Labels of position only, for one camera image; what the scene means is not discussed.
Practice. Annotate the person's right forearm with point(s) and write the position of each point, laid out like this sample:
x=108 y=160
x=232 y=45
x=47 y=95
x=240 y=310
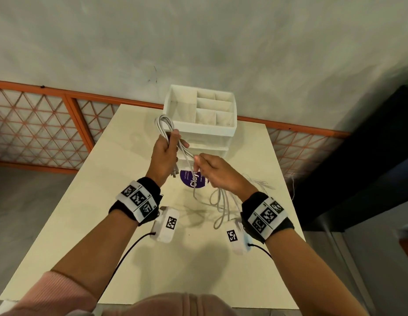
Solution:
x=309 y=276

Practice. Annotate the pink sleeve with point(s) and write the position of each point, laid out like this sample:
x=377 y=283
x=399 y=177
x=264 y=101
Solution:
x=56 y=297

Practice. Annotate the purple round sticker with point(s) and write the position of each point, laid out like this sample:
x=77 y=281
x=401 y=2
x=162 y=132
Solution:
x=190 y=183

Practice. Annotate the white desk organizer box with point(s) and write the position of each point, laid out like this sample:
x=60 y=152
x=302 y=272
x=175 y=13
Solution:
x=204 y=118

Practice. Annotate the black wristband with marker tags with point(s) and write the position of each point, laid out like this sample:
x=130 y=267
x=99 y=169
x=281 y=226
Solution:
x=266 y=215
x=138 y=199

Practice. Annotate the dark cabinet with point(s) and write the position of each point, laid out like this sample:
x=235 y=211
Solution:
x=365 y=167

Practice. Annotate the person's right hand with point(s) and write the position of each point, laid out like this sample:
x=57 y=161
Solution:
x=223 y=176

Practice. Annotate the person's right fingers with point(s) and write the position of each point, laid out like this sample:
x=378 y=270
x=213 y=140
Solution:
x=205 y=162

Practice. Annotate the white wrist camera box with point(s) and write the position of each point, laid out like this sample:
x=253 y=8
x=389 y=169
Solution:
x=236 y=238
x=165 y=225

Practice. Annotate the orange lattice railing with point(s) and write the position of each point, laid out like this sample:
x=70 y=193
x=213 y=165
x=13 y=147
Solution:
x=36 y=128

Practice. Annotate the pink clothing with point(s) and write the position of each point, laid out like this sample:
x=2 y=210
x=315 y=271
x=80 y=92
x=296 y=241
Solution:
x=171 y=305

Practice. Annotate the person's left thumb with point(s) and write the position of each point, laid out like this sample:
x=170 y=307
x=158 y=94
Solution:
x=183 y=144

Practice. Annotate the person's left forearm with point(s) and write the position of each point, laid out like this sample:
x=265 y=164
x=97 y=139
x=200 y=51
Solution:
x=95 y=246

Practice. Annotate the person's left hand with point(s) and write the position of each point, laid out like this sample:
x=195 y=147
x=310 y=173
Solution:
x=161 y=159

